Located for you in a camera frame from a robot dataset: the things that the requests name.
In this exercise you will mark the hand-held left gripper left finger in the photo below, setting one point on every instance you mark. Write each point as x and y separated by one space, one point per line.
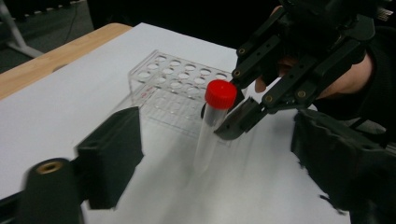
109 155

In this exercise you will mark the clear plastic test tube rack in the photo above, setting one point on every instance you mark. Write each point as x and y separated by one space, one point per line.
168 102

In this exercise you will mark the white paper sheet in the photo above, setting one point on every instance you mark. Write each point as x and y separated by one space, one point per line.
62 93

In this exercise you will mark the red-capped clear test tube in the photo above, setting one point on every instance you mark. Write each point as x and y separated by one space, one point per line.
221 93

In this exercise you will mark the white metal stand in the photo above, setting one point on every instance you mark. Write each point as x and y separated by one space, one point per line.
15 37

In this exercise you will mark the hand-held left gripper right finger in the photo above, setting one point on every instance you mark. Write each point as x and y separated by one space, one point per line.
351 174

